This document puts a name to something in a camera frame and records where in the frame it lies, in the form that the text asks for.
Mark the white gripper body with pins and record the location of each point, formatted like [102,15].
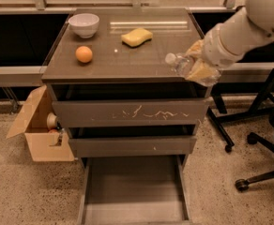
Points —
[214,49]

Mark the clear plastic water bottle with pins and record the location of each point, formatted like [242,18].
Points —
[181,64]

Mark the black office chair base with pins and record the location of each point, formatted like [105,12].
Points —
[254,131]

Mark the bottom grey drawer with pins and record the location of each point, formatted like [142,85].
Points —
[134,191]

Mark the grey drawer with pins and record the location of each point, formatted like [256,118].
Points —
[134,191]
[129,113]
[135,146]

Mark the white ceramic bowl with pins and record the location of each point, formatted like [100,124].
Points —
[85,25]

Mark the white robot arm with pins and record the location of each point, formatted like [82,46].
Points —
[226,43]

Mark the white cup in box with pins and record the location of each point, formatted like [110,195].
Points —
[51,121]

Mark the cardboard box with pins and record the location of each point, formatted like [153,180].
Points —
[43,144]

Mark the grey drawer cabinet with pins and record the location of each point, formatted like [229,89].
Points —
[119,72]

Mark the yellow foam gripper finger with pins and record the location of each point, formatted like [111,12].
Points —
[202,71]
[195,50]

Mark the orange fruit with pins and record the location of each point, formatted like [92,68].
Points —
[84,54]

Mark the middle grey drawer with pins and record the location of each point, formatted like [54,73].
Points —
[135,146]

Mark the top grey drawer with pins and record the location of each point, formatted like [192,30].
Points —
[129,113]

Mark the yellow sponge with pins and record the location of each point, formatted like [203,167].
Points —
[136,37]

